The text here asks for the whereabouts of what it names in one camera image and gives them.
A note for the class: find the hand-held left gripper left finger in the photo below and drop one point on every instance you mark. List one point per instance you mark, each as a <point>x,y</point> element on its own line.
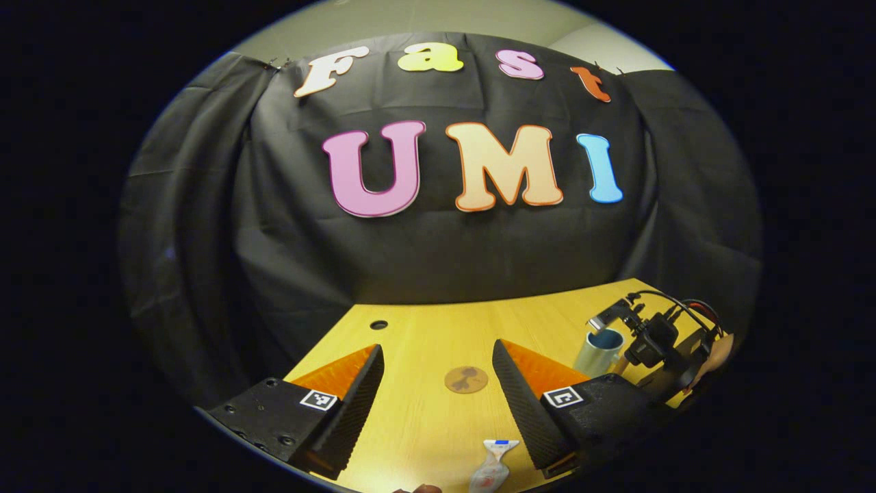
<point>352,414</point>

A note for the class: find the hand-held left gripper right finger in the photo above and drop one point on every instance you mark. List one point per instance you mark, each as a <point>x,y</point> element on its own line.
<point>527,411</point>

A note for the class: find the white toothpaste tube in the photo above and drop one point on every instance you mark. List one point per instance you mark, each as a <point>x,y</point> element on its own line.
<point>491,469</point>

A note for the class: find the round brown coaster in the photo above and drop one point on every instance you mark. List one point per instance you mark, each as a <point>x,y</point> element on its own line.
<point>466,379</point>

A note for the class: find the grey cup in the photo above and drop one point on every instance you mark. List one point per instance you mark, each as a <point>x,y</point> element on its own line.
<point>594,359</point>

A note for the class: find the wooden desktop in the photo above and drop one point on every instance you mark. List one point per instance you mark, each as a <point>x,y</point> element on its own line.
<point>424,342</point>

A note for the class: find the black backdrop cloth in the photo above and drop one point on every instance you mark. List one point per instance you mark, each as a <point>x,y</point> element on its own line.
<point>438,260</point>

